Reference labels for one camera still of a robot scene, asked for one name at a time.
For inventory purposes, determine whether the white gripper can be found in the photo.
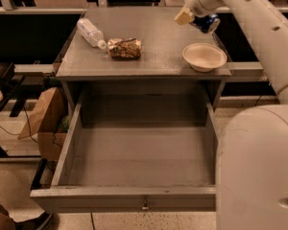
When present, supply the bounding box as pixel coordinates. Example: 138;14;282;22
175;0;225;25

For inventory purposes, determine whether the blue pepsi can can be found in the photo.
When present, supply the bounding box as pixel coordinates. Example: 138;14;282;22
191;13;221;34

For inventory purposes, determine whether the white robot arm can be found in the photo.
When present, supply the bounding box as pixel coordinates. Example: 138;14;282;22
176;0;288;230

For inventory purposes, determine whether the grey cabinet counter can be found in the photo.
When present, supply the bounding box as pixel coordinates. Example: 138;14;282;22
57;7;230;108

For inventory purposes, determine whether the open grey drawer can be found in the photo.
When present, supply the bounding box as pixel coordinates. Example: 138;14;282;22
31;91;217;213

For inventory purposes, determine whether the small metal drawer knob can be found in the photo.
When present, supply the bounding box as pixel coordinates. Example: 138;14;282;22
141;200;150;211

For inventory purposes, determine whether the white paper bowl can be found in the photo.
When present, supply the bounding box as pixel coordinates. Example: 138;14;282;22
182;43;228;72

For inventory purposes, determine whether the brown snack bag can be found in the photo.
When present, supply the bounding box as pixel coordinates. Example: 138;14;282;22
108;38;142;59

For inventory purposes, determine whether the clear plastic water bottle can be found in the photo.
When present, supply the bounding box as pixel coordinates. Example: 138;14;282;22
77;18;107;50

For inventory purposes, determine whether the brown cardboard box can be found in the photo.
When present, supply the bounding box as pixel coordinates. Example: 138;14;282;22
18;87;68;161

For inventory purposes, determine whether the black cable on floor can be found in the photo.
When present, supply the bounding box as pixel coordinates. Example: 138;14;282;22
0;105;39;144

